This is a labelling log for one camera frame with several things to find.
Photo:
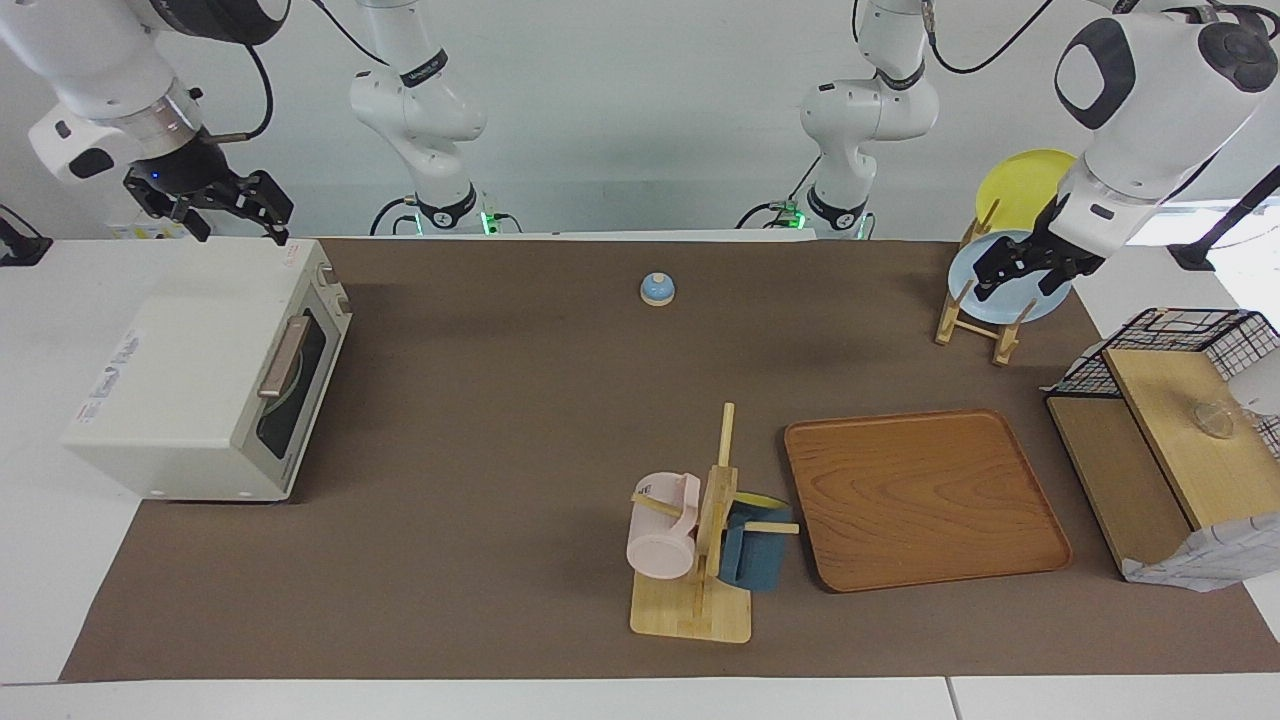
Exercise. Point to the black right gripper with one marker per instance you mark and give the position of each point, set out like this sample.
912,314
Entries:
185,180

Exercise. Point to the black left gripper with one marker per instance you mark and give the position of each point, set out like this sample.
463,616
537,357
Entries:
1062,245

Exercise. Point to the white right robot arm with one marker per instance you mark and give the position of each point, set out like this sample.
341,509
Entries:
90,70

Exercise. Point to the white oven knob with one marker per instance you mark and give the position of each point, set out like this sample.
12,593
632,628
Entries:
340,298
325,275

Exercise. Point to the white toaster oven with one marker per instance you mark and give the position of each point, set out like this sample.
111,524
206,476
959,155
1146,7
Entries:
190,380

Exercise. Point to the light blue plate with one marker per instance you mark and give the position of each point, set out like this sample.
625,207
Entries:
980,285

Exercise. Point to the yellow plate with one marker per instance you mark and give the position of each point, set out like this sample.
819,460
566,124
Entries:
1025,190

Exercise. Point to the wooden plate rack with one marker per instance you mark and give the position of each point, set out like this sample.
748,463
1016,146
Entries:
955,325

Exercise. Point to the small clear glass cup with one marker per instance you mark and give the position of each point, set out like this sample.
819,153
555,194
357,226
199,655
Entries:
1215,420

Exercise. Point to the brown wooden tray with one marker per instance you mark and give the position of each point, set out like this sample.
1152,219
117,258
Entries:
920,500

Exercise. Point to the white checked cloth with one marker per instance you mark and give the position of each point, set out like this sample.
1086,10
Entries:
1200,565

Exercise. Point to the brown table mat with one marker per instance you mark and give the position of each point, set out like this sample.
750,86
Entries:
480,450

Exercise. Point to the blue dome bell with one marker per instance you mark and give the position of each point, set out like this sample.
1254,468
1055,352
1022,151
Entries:
657,288

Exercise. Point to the dark blue mug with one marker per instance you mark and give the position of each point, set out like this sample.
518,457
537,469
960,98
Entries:
755,560

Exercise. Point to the pink mug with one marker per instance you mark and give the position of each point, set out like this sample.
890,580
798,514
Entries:
660,545

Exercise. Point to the wooden mug tree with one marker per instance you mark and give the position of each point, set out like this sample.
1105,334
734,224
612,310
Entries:
690,610

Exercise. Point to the black camera stand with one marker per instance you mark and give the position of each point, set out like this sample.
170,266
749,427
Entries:
1215,235

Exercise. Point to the black clamp mount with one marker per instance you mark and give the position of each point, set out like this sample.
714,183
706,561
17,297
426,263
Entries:
20,245

